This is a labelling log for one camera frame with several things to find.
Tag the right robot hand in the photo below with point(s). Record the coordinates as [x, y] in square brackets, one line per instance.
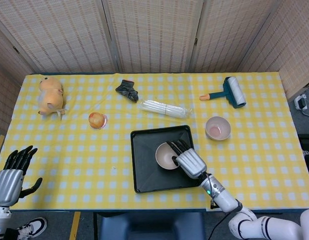
[188, 160]

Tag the plain pink bowl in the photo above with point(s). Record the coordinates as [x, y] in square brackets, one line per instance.
[165, 156]

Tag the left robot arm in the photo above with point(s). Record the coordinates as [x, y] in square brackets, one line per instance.
[0, 220]

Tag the woven folding screen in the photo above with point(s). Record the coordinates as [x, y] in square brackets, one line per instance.
[154, 35]

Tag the yellow checkered tablecloth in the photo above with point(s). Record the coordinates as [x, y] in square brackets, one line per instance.
[149, 142]

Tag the orange jelly cup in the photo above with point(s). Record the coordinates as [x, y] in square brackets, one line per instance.
[97, 120]

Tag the black and white sneaker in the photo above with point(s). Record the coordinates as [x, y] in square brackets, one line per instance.
[29, 227]

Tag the teal lint roller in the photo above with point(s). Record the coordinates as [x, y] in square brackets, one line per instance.
[227, 93]

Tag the white power adapter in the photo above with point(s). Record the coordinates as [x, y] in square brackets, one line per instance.
[301, 102]

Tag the white straws bundle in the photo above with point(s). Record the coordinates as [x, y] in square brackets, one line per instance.
[165, 109]

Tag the dark grey sock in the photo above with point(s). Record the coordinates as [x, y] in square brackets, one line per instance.
[128, 91]

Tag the pink bowl with red spot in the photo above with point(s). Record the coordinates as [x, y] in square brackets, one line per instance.
[218, 128]

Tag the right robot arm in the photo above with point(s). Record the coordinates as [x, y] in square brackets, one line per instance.
[244, 212]

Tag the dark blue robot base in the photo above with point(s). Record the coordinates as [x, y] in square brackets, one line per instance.
[151, 225]

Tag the yellow plush toy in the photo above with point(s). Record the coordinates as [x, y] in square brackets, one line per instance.
[50, 95]

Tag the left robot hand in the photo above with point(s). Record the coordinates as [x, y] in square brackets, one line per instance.
[9, 180]

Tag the black square tray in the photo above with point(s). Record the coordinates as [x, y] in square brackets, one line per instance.
[149, 160]

